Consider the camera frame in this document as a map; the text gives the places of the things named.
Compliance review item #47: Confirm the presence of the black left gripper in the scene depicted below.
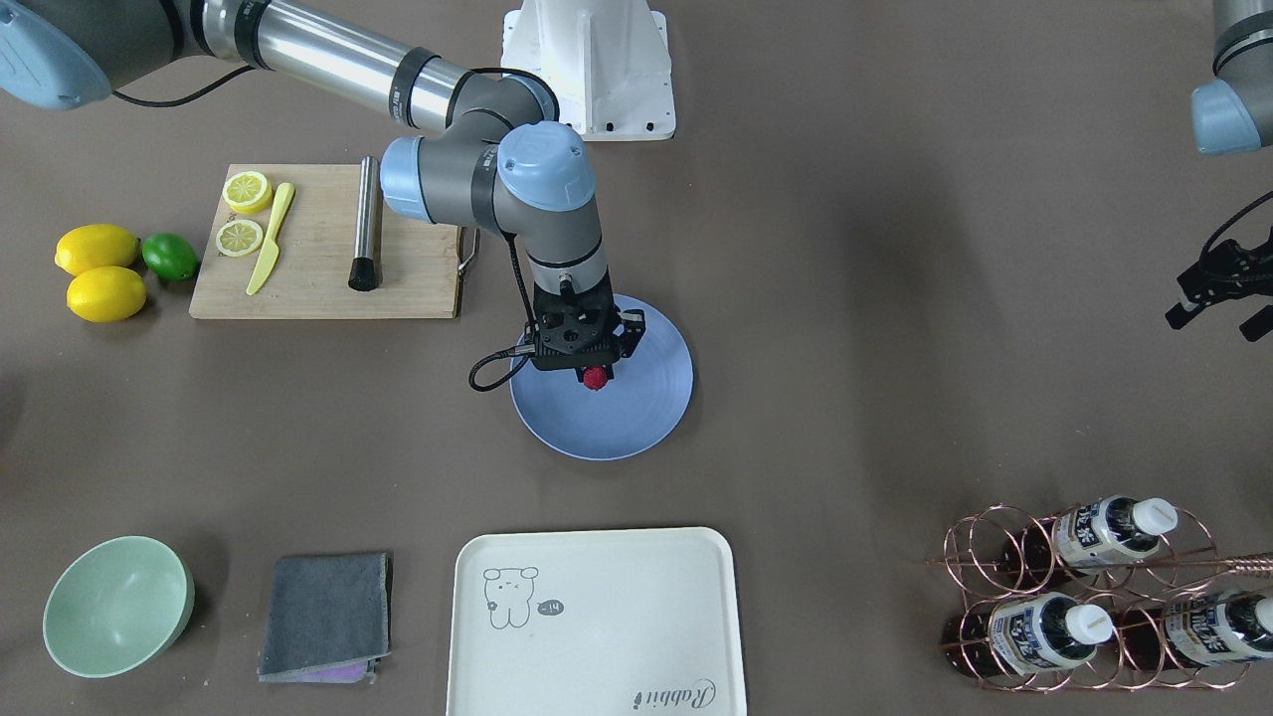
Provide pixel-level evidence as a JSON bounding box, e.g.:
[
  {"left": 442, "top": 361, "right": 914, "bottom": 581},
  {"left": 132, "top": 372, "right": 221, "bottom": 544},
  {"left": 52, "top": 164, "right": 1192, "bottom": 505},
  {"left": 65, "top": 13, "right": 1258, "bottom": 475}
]
[{"left": 1165, "top": 227, "right": 1273, "bottom": 343}]

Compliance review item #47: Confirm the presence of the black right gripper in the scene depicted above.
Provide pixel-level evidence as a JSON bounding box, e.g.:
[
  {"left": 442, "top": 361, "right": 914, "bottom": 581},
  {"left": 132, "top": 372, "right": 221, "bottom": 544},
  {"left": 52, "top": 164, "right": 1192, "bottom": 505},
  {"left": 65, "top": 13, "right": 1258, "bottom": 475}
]
[{"left": 519, "top": 282, "right": 645, "bottom": 373}]

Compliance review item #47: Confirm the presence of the red strawberry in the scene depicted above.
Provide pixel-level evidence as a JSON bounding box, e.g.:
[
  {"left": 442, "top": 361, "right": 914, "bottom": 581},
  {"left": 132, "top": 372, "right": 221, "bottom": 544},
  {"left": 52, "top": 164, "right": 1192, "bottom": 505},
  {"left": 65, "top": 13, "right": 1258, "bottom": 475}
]
[{"left": 579, "top": 366, "right": 614, "bottom": 391}]

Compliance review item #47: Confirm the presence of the blue plate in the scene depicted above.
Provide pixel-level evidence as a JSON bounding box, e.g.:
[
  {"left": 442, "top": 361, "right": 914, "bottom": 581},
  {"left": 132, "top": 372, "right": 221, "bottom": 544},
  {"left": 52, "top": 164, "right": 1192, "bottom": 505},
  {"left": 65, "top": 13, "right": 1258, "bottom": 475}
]
[{"left": 510, "top": 293, "right": 694, "bottom": 459}]

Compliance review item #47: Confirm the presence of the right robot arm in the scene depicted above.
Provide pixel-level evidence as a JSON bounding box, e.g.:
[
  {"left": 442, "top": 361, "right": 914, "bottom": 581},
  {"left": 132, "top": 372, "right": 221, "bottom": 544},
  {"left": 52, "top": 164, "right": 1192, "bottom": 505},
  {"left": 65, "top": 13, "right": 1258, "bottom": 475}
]
[{"left": 3, "top": 1, "right": 645, "bottom": 389}]

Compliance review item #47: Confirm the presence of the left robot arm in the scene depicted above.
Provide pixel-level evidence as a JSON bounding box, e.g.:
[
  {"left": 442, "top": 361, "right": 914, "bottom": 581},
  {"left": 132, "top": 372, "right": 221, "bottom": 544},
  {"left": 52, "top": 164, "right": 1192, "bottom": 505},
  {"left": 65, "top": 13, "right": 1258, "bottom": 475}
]
[{"left": 1165, "top": 1, "right": 1272, "bottom": 330}]

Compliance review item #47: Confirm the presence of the steel muddler black tip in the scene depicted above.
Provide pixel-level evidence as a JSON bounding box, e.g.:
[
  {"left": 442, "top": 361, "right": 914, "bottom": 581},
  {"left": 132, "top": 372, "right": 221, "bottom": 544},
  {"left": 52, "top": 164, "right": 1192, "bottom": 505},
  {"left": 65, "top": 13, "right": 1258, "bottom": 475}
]
[{"left": 348, "top": 155, "right": 383, "bottom": 290}]

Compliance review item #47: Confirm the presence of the dark tea bottle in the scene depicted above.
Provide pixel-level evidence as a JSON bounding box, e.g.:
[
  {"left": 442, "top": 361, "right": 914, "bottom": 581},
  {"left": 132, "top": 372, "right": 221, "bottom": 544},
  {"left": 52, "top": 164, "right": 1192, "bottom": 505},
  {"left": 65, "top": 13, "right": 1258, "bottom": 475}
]
[
  {"left": 941, "top": 591, "right": 1115, "bottom": 680},
  {"left": 995, "top": 496, "right": 1181, "bottom": 589},
  {"left": 1119, "top": 590, "right": 1272, "bottom": 671}
]

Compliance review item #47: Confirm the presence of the wooden cutting board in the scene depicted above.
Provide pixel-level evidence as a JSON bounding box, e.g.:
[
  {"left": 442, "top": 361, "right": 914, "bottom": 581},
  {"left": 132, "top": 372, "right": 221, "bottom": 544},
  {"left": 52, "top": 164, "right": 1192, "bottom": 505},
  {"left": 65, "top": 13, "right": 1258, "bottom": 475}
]
[{"left": 188, "top": 164, "right": 460, "bottom": 320}]

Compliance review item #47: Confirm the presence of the cream rabbit tray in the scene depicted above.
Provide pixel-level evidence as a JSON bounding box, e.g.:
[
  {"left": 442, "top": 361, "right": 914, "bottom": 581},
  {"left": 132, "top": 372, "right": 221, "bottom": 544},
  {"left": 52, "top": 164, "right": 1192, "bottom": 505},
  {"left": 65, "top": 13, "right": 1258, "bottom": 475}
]
[{"left": 447, "top": 527, "right": 749, "bottom": 715}]

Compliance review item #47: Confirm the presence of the yellow plastic knife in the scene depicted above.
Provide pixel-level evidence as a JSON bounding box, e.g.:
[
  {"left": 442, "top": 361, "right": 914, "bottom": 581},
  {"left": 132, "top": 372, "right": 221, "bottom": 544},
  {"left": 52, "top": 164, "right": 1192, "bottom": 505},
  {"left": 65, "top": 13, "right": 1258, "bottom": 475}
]
[{"left": 244, "top": 182, "right": 295, "bottom": 296}]

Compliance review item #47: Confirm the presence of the lemon half upper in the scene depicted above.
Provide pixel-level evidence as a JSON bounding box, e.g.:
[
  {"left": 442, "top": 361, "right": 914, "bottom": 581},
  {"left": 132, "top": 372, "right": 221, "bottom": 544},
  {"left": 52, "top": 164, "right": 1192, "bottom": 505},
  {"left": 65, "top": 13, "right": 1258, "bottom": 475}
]
[{"left": 214, "top": 219, "right": 265, "bottom": 259}]

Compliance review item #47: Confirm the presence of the lemon half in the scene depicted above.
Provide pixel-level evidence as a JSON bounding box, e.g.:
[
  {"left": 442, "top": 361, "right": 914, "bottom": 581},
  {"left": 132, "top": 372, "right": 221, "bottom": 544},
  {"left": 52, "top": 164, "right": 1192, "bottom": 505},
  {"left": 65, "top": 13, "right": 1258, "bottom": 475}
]
[
  {"left": 214, "top": 219, "right": 265, "bottom": 259},
  {"left": 220, "top": 169, "right": 272, "bottom": 217}
]

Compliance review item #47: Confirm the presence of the lemon half lower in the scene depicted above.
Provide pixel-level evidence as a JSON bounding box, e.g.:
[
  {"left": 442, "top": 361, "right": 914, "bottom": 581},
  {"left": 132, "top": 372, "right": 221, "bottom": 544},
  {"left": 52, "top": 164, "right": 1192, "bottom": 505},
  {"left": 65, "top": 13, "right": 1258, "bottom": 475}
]
[{"left": 220, "top": 169, "right": 272, "bottom": 217}]

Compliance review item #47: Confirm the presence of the dark tea bottle front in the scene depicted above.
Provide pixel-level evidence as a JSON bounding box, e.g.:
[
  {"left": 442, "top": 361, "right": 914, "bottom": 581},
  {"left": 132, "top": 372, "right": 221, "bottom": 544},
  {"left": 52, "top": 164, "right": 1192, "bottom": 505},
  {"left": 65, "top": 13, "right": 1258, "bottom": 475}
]
[{"left": 941, "top": 591, "right": 1115, "bottom": 680}]

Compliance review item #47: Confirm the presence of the grey folded cloth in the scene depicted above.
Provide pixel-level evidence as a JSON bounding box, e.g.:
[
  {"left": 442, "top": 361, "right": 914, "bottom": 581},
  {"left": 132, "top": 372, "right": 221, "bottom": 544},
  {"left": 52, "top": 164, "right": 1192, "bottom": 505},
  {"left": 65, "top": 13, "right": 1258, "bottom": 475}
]
[{"left": 258, "top": 552, "right": 392, "bottom": 684}]

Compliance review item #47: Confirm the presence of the green lime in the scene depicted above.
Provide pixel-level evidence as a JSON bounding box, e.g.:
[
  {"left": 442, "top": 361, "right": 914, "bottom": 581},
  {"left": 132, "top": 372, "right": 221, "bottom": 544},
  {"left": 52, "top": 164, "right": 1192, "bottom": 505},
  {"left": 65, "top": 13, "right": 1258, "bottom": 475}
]
[{"left": 140, "top": 233, "right": 200, "bottom": 282}]

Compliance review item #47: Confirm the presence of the yellow lemon lower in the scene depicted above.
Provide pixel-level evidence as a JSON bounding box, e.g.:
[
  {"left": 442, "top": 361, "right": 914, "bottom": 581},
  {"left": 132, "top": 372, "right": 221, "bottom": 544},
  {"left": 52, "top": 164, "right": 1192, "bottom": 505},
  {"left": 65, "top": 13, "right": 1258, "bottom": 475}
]
[{"left": 67, "top": 265, "right": 146, "bottom": 324}]

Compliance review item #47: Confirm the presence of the yellow lemon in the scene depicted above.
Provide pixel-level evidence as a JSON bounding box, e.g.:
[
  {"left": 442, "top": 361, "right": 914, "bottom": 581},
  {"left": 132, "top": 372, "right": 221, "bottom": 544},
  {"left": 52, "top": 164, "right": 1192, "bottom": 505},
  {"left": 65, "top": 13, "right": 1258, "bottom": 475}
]
[
  {"left": 53, "top": 223, "right": 140, "bottom": 276},
  {"left": 67, "top": 265, "right": 146, "bottom": 324}
]

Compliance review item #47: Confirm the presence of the yellow lemon upper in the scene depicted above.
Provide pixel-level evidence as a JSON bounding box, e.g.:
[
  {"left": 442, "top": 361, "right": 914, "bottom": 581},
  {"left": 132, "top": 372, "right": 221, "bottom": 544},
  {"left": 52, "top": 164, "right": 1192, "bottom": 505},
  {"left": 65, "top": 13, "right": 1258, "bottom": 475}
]
[{"left": 53, "top": 223, "right": 140, "bottom": 276}]

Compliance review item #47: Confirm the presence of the green bowl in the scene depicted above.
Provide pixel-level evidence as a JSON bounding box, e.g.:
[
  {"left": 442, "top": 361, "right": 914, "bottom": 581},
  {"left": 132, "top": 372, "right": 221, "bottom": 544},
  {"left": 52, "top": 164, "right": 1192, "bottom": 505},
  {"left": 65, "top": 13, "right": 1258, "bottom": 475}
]
[{"left": 42, "top": 535, "right": 195, "bottom": 679}]

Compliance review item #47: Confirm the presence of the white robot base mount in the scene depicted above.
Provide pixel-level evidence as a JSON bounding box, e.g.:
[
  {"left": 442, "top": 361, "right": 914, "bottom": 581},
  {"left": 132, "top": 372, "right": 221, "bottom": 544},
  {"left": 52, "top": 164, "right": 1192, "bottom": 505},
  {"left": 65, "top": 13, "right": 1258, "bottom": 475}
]
[{"left": 502, "top": 1, "right": 677, "bottom": 141}]

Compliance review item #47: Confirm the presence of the copper wire bottle rack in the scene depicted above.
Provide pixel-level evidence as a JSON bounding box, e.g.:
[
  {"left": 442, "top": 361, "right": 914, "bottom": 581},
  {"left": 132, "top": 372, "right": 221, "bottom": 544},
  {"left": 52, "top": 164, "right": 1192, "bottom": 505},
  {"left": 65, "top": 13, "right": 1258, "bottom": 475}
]
[{"left": 927, "top": 503, "right": 1270, "bottom": 694}]

